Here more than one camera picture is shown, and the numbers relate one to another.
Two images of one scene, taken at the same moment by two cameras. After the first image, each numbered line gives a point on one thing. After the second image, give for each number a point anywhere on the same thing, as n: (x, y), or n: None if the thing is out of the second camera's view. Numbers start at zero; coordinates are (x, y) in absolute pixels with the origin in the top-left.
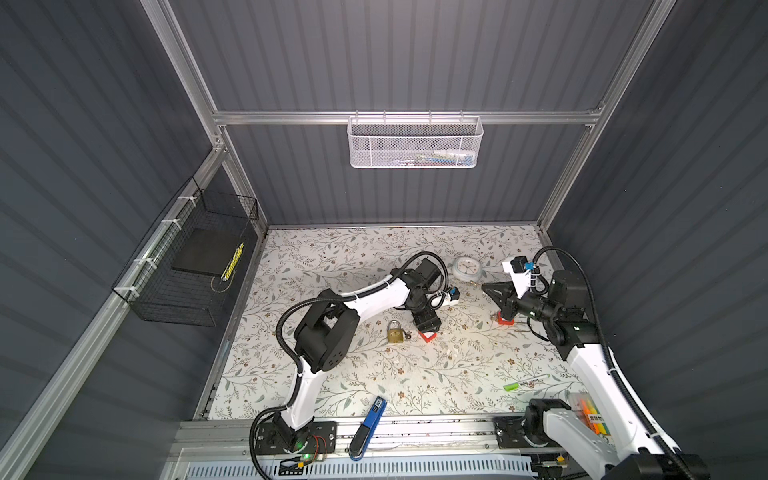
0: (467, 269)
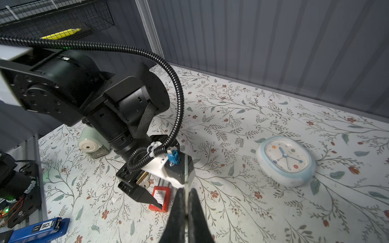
0: (285, 161)
